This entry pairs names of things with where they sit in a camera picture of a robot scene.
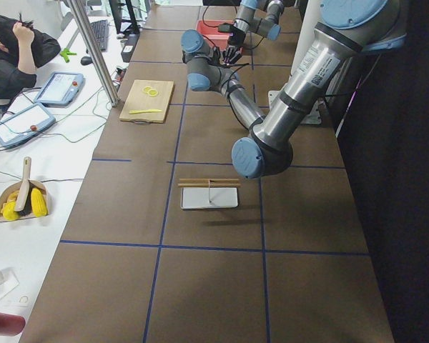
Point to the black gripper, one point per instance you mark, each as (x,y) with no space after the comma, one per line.
(236,36)
(229,54)

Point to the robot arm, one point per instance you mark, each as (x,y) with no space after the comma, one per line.
(259,17)
(344,29)

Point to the pink plastic bin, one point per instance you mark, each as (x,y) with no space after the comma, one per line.
(209,29)

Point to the yellow plastic knife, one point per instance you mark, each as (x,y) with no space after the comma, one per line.
(144,111)

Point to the bamboo cutting board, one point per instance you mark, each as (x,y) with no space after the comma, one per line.
(138,100)

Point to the black keyboard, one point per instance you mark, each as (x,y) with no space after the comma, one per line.
(100,29)

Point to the wooden rack rod inner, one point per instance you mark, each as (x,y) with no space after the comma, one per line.
(222,185)

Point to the black computer mouse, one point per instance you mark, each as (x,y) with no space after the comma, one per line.
(86,60)

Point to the white rectangular tray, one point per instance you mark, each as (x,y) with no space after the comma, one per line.
(209,198)

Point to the green plastic toy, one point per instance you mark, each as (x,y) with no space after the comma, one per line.
(66,54)

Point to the teach pendant upper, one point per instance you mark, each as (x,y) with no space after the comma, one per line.
(60,90)

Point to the teach pendant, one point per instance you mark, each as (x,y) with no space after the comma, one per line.
(60,90)
(25,125)

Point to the seated person in black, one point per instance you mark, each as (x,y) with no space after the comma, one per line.
(23,49)

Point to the teach pendant lower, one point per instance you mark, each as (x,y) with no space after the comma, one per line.
(25,125)

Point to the dustpan with toy corn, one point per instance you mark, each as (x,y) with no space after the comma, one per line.
(25,199)

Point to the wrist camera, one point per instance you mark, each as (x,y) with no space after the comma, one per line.
(225,28)

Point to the aluminium frame post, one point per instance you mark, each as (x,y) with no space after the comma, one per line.
(83,23)

